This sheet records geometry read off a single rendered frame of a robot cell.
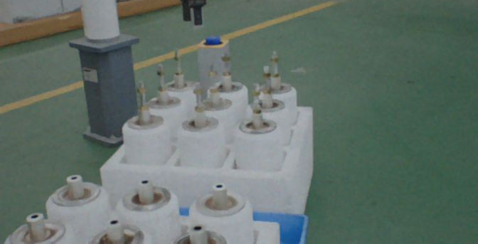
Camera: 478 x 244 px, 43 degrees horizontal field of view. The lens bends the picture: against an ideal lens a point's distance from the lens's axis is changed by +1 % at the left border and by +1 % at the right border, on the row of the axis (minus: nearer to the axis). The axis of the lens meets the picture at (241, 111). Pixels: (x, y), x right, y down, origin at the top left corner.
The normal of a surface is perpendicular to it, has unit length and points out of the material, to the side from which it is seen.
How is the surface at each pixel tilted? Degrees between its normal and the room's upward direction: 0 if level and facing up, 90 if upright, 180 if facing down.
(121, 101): 90
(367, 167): 0
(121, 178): 90
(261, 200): 90
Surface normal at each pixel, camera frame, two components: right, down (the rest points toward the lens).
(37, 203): -0.04, -0.94
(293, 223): -0.19, 0.32
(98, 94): -0.64, 0.30
